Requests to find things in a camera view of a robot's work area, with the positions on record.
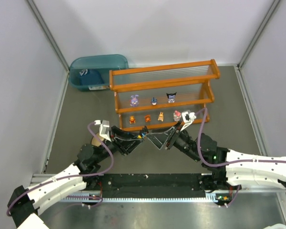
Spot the pink rabbit toy figure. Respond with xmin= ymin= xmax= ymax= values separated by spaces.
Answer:
xmin=173 ymin=110 xmax=182 ymax=122

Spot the black spiky toy figure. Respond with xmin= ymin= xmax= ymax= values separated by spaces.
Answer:
xmin=139 ymin=126 xmax=149 ymax=138

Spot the black purple small toy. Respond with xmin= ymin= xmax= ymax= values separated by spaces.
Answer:
xmin=166 ymin=93 xmax=177 ymax=103

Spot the blue small toy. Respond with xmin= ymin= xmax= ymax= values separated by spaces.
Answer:
xmin=151 ymin=97 xmax=158 ymax=105

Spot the purple rabbit toy figure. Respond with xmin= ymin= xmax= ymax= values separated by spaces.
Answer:
xmin=130 ymin=94 xmax=139 ymax=107

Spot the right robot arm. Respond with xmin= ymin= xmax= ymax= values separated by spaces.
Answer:
xmin=146 ymin=123 xmax=286 ymax=190

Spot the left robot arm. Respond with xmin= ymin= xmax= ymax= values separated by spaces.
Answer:
xmin=6 ymin=120 xmax=147 ymax=229

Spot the orange wooden shelf rack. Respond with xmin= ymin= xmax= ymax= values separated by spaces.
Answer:
xmin=109 ymin=59 xmax=221 ymax=131

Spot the tan rabbit toy figure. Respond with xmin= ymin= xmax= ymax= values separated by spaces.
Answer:
xmin=158 ymin=112 xmax=164 ymax=122

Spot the yellow bear toy figure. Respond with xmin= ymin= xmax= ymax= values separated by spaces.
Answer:
xmin=129 ymin=115 xmax=136 ymax=124

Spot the beige round bowl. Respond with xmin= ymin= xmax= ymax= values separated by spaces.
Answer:
xmin=91 ymin=134 xmax=103 ymax=147

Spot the orange tiger toy figure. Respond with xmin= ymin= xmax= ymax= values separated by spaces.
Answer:
xmin=144 ymin=114 xmax=151 ymax=123

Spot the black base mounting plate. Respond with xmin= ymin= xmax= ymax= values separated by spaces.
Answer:
xmin=85 ymin=173 xmax=243 ymax=198

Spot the blue cap in bin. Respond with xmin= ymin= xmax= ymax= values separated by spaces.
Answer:
xmin=79 ymin=69 xmax=104 ymax=85

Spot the teal plastic bin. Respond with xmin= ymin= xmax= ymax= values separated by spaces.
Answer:
xmin=69 ymin=54 xmax=129 ymax=92

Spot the white object bottom left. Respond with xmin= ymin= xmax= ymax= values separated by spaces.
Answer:
xmin=17 ymin=213 xmax=49 ymax=229

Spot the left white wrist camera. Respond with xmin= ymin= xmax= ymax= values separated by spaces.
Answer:
xmin=94 ymin=120 xmax=111 ymax=141

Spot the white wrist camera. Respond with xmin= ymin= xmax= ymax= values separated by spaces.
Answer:
xmin=181 ymin=110 xmax=196 ymax=131
xmin=94 ymin=120 xmax=111 ymax=141

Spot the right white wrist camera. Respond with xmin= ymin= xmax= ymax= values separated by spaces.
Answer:
xmin=181 ymin=110 xmax=196 ymax=131

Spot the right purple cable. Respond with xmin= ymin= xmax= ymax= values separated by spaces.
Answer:
xmin=197 ymin=107 xmax=286 ymax=208

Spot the purple cable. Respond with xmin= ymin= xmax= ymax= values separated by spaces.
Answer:
xmin=197 ymin=107 xmax=286 ymax=208
xmin=6 ymin=121 xmax=115 ymax=217

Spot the grey slotted cable duct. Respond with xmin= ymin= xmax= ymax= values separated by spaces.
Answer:
xmin=61 ymin=193 xmax=230 ymax=204

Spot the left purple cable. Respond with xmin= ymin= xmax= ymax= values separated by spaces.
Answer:
xmin=6 ymin=121 xmax=115 ymax=217

